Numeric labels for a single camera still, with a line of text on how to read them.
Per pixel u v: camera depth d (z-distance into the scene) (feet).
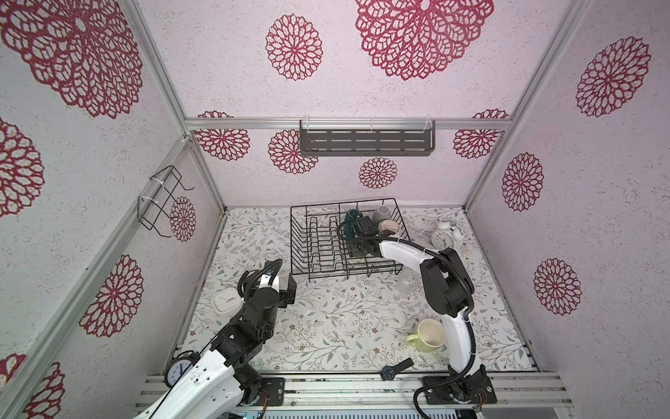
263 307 1.76
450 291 1.84
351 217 3.24
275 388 2.44
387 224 3.23
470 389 2.09
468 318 1.91
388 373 2.51
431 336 2.70
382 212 3.39
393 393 2.48
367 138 3.19
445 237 3.30
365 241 2.55
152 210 2.48
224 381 1.63
